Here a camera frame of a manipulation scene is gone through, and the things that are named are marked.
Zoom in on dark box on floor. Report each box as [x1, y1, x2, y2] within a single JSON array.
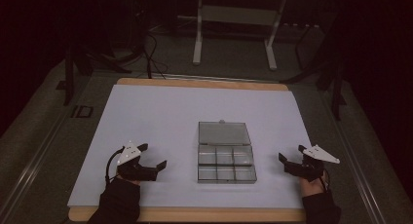
[[294, 24, 326, 70]]

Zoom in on person's right hand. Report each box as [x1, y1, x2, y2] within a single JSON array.
[[299, 175, 327, 198]]

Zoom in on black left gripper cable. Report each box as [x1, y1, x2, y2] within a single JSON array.
[[104, 145, 127, 187]]

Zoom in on black floor plate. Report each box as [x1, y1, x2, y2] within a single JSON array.
[[70, 104, 94, 119]]

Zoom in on person's left hand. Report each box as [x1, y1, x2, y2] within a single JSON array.
[[116, 174, 142, 187]]

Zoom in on clear plastic compartment box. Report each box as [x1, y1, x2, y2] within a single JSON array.
[[197, 119, 258, 185]]

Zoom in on white table sheet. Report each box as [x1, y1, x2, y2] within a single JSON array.
[[66, 84, 313, 209]]

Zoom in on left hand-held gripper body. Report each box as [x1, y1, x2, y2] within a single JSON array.
[[116, 140, 160, 182]]

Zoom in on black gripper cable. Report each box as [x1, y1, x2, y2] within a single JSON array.
[[320, 169, 331, 193], [104, 145, 127, 187]]

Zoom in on black floor cables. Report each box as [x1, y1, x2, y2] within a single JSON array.
[[141, 30, 169, 80]]

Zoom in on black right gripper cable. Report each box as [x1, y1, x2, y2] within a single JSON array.
[[320, 169, 331, 193]]

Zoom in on white metal stand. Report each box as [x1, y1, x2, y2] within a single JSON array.
[[192, 0, 288, 71]]

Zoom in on black tripod stand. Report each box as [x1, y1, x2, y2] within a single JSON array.
[[281, 48, 347, 122], [62, 38, 145, 107]]

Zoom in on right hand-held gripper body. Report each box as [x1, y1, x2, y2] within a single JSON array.
[[283, 143, 341, 183]]

